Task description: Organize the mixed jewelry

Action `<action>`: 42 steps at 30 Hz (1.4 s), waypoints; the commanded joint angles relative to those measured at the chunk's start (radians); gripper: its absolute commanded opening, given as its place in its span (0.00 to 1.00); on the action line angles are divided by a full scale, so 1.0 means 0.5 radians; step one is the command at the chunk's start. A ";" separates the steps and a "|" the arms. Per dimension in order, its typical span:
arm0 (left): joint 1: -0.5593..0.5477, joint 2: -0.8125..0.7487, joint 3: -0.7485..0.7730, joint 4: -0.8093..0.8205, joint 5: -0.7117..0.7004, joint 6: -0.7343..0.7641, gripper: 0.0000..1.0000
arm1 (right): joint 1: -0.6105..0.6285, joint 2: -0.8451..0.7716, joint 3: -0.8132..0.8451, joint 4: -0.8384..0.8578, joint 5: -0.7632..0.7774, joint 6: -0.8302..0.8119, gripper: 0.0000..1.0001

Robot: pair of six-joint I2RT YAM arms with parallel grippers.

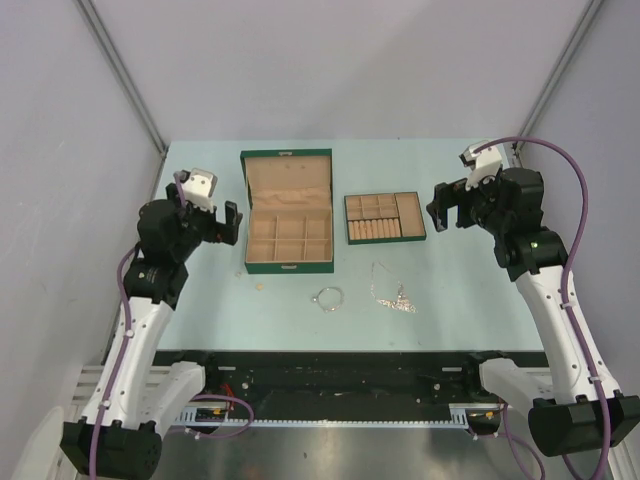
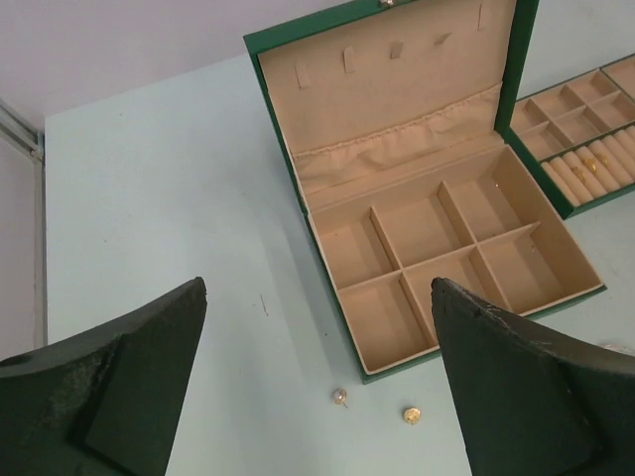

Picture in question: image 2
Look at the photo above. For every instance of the gold earrings in tray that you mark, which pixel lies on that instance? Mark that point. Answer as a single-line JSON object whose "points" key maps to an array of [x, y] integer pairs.
{"points": [[591, 166]]}

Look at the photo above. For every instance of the green jewelry box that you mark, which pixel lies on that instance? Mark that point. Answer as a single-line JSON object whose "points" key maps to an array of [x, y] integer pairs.
{"points": [[392, 117]]}

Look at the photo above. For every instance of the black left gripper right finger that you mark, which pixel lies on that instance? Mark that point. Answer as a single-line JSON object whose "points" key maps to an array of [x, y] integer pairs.
{"points": [[531, 400]]}

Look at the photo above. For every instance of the gold round stud earring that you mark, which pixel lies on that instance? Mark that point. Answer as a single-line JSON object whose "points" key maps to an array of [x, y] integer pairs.
{"points": [[412, 415]]}

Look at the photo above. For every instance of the pearl stud earring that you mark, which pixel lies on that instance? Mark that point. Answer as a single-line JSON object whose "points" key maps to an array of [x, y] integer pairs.
{"points": [[339, 397]]}

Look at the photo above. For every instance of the aluminium frame post left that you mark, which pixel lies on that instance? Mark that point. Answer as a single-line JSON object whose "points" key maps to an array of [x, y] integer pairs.
{"points": [[23, 235]]}

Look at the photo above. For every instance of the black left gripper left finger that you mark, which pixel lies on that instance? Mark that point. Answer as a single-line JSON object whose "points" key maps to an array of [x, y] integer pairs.
{"points": [[106, 401]]}

